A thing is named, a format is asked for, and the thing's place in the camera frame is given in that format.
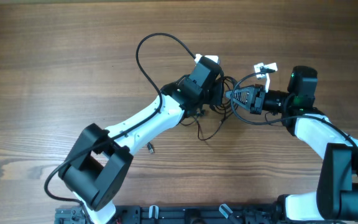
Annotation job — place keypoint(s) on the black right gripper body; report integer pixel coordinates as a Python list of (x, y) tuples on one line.
[(257, 107)]

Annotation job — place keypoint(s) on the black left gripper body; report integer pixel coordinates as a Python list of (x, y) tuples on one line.
[(214, 93)]

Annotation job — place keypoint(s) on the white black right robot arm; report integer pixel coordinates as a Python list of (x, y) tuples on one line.
[(336, 196)]

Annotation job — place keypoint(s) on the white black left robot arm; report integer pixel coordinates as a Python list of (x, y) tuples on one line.
[(98, 163)]

